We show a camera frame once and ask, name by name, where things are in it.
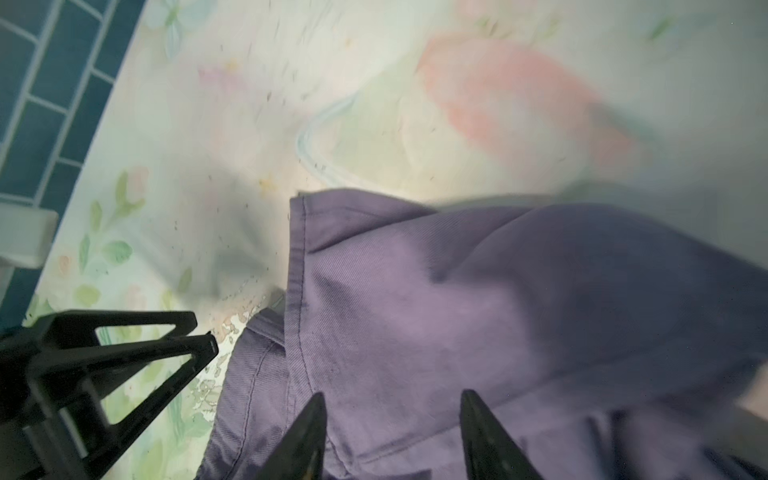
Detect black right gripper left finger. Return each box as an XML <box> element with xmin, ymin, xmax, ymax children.
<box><xmin>256</xmin><ymin>392</ymin><xmax>327</xmax><ymax>480</ymax></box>

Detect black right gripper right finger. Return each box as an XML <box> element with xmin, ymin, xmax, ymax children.
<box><xmin>460</xmin><ymin>389</ymin><xmax>543</xmax><ymax>480</ymax></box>

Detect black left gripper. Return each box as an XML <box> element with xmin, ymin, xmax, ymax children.
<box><xmin>1</xmin><ymin>310</ymin><xmax>218</xmax><ymax>479</ymax></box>

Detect purple trousers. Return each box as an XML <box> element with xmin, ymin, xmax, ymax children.
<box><xmin>196</xmin><ymin>190</ymin><xmax>767</xmax><ymax>479</ymax></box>

